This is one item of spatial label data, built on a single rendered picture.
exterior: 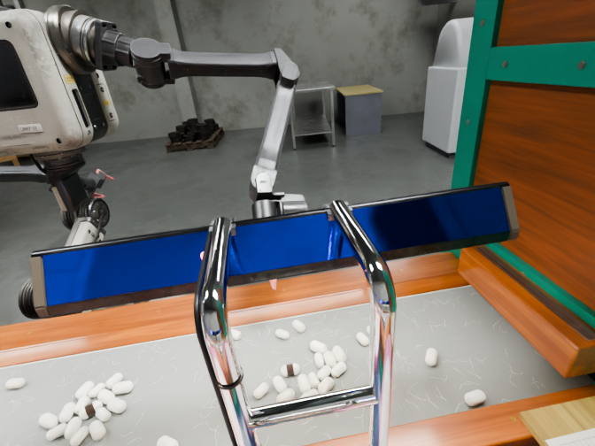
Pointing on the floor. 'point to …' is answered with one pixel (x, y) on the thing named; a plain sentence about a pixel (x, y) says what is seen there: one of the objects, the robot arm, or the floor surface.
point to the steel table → (318, 123)
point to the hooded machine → (447, 87)
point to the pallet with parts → (195, 135)
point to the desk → (359, 109)
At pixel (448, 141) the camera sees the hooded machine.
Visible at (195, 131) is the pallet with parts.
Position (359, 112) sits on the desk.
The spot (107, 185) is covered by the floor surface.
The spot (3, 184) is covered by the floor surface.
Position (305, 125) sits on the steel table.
